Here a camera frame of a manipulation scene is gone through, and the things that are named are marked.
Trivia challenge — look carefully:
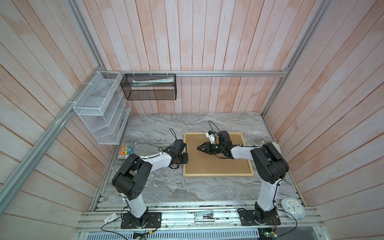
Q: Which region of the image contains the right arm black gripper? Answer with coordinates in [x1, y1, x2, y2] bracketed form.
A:
[197, 141, 224, 154]

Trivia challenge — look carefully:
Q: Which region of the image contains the brown cardboard backing board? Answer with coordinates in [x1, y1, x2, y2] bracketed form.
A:
[185, 134, 252, 175]

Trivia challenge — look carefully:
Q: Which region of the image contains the light wooden picture frame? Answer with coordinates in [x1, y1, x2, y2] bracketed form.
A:
[182, 131, 255, 178]

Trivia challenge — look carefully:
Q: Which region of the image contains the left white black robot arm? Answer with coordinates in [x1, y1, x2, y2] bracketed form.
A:
[112, 139, 188, 219]

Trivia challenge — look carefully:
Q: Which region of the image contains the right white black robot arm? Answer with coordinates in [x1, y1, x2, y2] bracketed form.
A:
[197, 131, 289, 225]

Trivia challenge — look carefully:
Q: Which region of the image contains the pack of coloured highlighters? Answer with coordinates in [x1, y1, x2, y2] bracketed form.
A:
[118, 144, 133, 160]

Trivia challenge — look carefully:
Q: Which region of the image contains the paper inside black basket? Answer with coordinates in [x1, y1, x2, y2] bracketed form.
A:
[132, 77, 175, 87]

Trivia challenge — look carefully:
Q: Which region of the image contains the white round clock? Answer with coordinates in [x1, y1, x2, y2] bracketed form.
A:
[281, 197, 306, 220]

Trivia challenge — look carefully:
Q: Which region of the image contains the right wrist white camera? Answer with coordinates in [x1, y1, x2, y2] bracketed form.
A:
[206, 131, 217, 144]

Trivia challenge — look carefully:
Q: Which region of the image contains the grey stapler on rail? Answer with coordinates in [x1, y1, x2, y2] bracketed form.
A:
[194, 210, 216, 222]

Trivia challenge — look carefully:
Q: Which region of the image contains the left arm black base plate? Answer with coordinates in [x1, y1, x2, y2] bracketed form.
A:
[121, 212, 162, 229]

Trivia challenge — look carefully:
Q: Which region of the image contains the black wire mesh basket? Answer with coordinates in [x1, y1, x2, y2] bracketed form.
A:
[120, 73, 178, 101]

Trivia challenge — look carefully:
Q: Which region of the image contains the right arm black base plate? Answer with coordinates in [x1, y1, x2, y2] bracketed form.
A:
[237, 205, 281, 226]

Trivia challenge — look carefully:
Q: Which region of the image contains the white wire mesh shelf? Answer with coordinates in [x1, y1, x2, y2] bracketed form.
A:
[74, 71, 132, 145]

